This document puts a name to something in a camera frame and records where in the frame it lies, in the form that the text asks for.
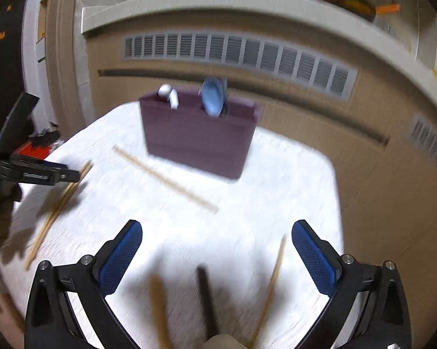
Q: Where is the white shelf cabinet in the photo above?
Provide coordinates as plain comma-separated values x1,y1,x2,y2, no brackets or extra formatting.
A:
22,0,59,126

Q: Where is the wooden kitchen cabinet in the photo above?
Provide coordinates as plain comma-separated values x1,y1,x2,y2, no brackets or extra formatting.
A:
85,25,437,349

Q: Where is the white ceramic spoon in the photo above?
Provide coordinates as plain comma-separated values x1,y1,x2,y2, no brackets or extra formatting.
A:
158,84,179,110

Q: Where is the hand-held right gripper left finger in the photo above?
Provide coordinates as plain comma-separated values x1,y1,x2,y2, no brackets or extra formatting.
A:
25,220,143,349

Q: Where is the white lace tablecloth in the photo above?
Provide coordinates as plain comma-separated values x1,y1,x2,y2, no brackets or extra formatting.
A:
0,102,345,349

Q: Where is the wooden chopstick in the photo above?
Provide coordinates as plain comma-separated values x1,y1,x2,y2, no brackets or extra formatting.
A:
248,235,288,348
44,160,92,227
112,145,219,214
147,274,172,348
24,163,95,270

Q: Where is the maroon plastic utensil holder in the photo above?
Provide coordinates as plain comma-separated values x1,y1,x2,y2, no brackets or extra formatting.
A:
139,87,260,180

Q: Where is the small grey vent grille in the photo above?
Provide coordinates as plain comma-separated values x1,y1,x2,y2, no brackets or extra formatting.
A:
408,114,437,168

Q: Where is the blue plastic spoon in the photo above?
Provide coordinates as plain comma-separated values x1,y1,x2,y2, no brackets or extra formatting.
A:
200,76,227,118

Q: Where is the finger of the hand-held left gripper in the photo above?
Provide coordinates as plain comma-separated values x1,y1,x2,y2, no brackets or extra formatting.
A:
0,92,40,158
16,167,81,187

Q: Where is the long grey vent grille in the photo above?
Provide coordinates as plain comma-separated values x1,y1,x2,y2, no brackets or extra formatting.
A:
123,33,359,101

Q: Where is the grey kitchen countertop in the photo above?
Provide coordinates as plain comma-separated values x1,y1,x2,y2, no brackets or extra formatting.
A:
82,0,437,117

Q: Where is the red doormat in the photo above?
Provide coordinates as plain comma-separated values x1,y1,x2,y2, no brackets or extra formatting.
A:
19,144,47,161

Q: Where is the brown door frame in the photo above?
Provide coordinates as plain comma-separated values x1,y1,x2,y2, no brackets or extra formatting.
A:
47,0,96,142

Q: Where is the dark grey spoon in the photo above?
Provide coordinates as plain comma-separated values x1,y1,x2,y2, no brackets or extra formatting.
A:
196,265,221,339

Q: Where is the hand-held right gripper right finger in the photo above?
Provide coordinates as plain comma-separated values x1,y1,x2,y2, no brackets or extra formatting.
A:
292,220,412,349

